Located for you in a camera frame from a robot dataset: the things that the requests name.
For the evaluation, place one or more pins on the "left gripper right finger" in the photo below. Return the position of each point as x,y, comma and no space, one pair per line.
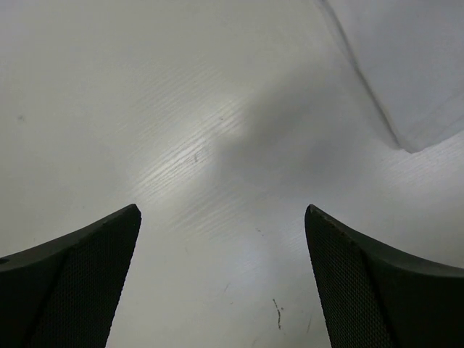
373,295

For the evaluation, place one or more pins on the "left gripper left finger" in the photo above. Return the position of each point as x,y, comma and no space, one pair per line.
65,292

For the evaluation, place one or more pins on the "white skirt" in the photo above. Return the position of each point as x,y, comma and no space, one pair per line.
409,55

